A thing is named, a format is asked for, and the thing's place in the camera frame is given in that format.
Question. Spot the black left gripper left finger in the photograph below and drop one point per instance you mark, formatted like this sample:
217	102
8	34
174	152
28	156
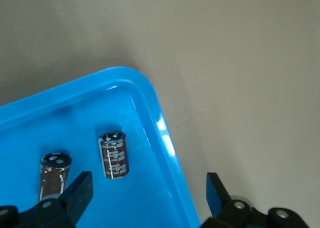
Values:
50	213

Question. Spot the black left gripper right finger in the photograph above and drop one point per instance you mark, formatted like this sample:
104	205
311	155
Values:
237	215

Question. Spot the plain dark brown electrolytic capacitor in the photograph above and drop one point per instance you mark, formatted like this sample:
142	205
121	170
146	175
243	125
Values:
52	178

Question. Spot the blue plastic tray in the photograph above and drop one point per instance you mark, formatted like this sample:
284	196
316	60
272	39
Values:
87	113

